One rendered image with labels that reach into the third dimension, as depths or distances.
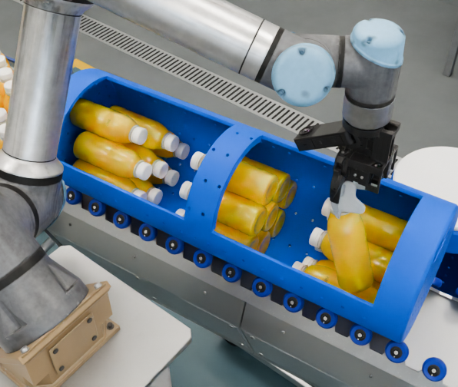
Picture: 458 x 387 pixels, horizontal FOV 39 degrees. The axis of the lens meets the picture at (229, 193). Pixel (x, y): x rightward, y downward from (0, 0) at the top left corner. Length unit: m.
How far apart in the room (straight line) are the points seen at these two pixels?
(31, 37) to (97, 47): 2.98
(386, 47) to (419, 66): 2.99
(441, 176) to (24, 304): 1.00
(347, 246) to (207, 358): 1.31
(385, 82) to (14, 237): 0.57
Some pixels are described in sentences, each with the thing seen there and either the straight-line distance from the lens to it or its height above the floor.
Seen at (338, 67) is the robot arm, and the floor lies 1.55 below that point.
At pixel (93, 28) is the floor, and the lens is 4.18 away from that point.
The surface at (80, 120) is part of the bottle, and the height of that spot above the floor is 1.15.
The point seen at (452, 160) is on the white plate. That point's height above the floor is 1.04.
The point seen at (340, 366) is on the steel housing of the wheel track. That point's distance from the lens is 1.39.
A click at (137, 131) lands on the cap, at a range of 1.43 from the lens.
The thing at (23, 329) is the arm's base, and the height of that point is 1.28.
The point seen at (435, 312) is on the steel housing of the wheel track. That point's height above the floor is 0.93.
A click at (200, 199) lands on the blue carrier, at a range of 1.25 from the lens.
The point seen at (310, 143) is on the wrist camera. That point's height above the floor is 1.36.
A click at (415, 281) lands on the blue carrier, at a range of 1.14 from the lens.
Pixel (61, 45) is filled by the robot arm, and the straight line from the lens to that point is 1.01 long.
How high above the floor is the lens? 2.05
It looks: 44 degrees down
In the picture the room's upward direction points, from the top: straight up
